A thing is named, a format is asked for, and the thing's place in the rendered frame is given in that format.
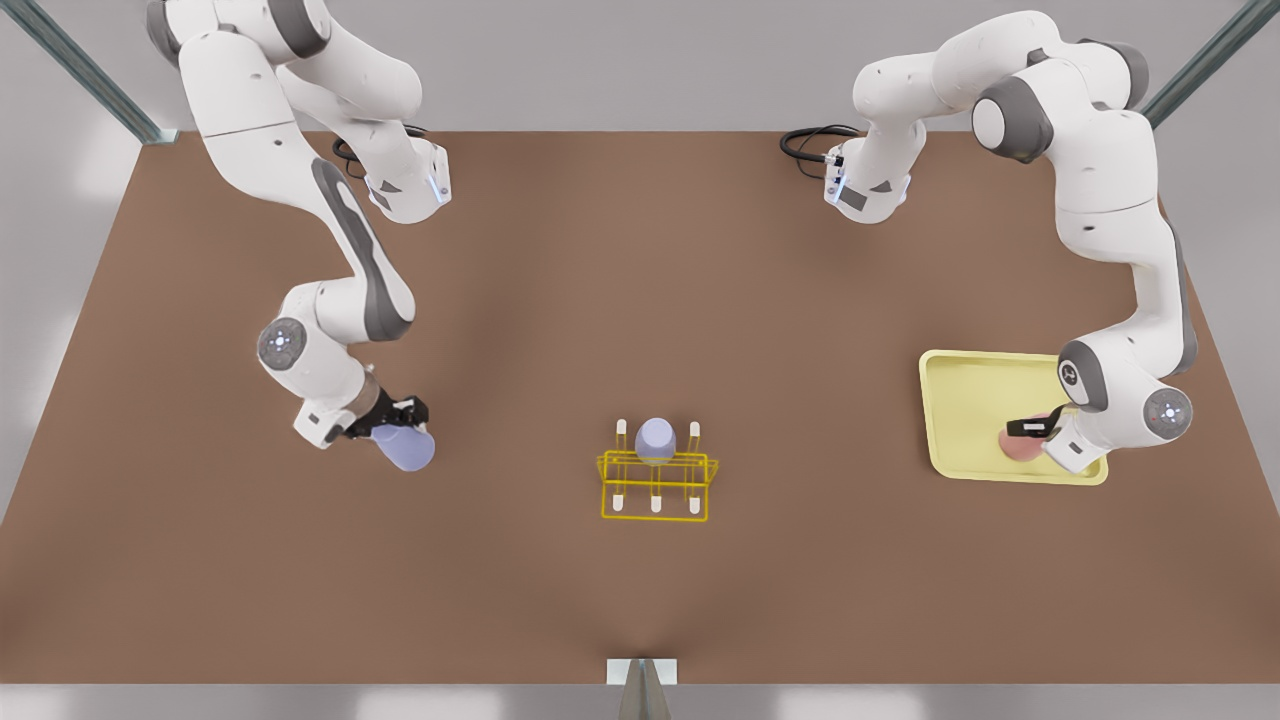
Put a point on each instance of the pale yellow tray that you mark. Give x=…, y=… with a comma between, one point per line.
x=975, y=400

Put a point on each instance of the pink cup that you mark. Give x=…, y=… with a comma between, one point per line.
x=1022, y=442

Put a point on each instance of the silver frame post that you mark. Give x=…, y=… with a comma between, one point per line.
x=85, y=72
x=1205, y=62
x=641, y=690

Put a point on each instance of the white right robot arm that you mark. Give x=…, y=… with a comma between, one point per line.
x=250, y=150

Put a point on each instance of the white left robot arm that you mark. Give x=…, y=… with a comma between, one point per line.
x=1110, y=170

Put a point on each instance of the lavender cup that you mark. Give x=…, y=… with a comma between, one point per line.
x=406, y=448
x=655, y=438

